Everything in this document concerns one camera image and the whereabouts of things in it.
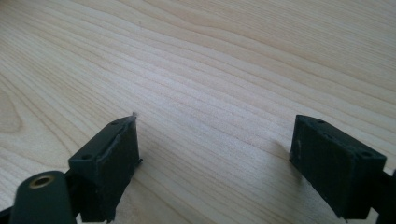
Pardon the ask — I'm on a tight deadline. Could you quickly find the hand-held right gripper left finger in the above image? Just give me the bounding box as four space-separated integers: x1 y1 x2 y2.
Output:
67 112 144 223

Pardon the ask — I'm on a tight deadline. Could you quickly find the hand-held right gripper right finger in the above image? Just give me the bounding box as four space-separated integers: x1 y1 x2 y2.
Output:
289 114 388 220

